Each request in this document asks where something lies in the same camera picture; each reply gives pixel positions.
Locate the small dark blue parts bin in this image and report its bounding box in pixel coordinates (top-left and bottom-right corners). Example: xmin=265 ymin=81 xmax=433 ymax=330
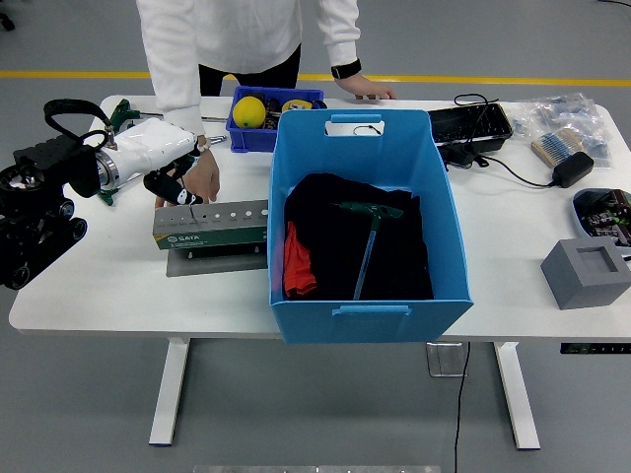
xmin=225 ymin=85 xmax=325 ymax=154

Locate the black power adapter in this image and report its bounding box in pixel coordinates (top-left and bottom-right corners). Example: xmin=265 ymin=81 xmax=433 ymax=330
xmin=550 ymin=151 xmax=595 ymax=188

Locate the black table control panel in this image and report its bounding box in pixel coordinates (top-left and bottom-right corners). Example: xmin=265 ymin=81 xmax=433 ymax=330
xmin=560 ymin=342 xmax=631 ymax=355

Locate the blue folding plastic box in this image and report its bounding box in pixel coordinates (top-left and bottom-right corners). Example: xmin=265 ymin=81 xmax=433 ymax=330
xmin=267 ymin=108 xmax=474 ymax=345

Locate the tan resistor strip bundle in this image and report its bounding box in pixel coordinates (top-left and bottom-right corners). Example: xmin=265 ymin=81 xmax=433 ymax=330
xmin=530 ymin=128 xmax=586 ymax=167

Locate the pale blue shallow dish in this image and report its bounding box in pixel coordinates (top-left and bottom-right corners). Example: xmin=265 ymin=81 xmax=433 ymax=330
xmin=571 ymin=186 xmax=631 ymax=250

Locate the person's right hand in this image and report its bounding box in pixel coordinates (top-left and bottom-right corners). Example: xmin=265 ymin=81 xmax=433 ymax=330
xmin=186 ymin=146 xmax=222 ymax=204

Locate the thin black floor cable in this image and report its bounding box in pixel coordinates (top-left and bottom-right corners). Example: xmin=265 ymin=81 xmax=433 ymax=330
xmin=452 ymin=343 xmax=472 ymax=473

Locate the red cloth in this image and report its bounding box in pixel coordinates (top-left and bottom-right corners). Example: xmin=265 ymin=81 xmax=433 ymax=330
xmin=283 ymin=221 xmax=318 ymax=300

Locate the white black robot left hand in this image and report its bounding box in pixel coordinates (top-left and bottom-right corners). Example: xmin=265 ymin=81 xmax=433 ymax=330
xmin=108 ymin=116 xmax=207 ymax=207

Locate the person's left hand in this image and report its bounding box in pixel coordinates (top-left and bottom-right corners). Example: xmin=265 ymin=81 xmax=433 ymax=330
xmin=335 ymin=73 xmax=397 ymax=102

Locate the black wrist watch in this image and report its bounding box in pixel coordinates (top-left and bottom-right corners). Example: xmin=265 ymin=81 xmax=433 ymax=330
xmin=329 ymin=58 xmax=363 ymax=80

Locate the large green T-handle hex wrench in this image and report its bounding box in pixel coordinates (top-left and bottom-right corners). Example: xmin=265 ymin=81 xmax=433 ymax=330
xmin=330 ymin=199 xmax=405 ymax=301

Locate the metal floor plate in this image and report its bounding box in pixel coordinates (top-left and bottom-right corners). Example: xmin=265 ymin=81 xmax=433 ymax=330
xmin=426 ymin=343 xmax=469 ymax=378

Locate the white table leg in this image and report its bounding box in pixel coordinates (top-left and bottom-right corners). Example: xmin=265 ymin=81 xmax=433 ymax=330
xmin=148 ymin=339 xmax=191 ymax=447
xmin=494 ymin=342 xmax=542 ymax=450

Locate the dark electronic parts pile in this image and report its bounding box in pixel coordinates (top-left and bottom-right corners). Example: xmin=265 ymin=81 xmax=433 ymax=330
xmin=579 ymin=189 xmax=631 ymax=247

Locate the black adapter cable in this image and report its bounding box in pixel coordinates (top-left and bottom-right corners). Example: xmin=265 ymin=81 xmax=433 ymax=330
xmin=453 ymin=92 xmax=556 ymax=189

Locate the black cloth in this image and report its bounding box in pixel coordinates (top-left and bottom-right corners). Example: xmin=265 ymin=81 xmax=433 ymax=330
xmin=284 ymin=171 xmax=435 ymax=302

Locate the yellow ball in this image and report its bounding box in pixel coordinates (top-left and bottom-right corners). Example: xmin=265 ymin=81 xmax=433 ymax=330
xmin=232 ymin=96 xmax=268 ymax=130

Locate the person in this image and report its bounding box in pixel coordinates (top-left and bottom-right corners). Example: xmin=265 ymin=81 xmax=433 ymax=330
xmin=135 ymin=0 xmax=397 ymax=211

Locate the small black device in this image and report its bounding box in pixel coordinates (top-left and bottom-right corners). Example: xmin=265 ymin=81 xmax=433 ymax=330
xmin=436 ymin=142 xmax=489 ymax=169

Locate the black plastic tray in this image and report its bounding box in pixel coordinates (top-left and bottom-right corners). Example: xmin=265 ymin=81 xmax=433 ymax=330
xmin=426 ymin=102 xmax=515 ymax=147

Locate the grey block with square recess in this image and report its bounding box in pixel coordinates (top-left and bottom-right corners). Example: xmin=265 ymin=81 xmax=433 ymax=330
xmin=539 ymin=237 xmax=631 ymax=310

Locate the clear plastic bag of resistors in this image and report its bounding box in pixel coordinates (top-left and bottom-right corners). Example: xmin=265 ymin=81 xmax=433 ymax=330
xmin=510 ymin=92 xmax=612 ymax=169

